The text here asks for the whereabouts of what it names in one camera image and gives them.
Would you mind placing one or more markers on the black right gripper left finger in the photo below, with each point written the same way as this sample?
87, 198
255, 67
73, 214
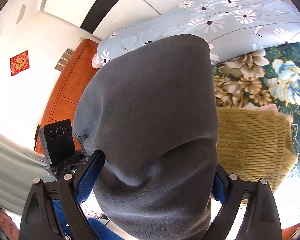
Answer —
39, 219

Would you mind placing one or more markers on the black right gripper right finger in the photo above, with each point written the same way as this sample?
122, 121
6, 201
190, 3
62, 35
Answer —
261, 219

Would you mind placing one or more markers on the dark grey sweatshirt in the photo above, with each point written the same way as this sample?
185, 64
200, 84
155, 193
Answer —
152, 112

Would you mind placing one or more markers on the grey curtain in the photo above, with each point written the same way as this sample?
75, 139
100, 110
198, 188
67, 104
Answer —
18, 168

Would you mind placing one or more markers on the person's face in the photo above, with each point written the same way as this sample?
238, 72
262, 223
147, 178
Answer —
8, 229

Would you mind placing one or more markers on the orange wooden headboard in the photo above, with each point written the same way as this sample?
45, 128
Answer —
71, 84

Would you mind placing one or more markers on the mustard knitted sweater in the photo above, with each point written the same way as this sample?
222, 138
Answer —
255, 143

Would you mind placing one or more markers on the pink floral pillow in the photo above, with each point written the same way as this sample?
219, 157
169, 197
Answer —
96, 63

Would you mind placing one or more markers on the teal floral plush blanket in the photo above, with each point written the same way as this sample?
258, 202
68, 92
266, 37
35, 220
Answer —
268, 78

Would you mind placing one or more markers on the light blue daisy quilt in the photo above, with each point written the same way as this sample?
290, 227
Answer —
230, 27

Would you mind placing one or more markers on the red paper wall decoration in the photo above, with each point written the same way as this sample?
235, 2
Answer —
19, 63

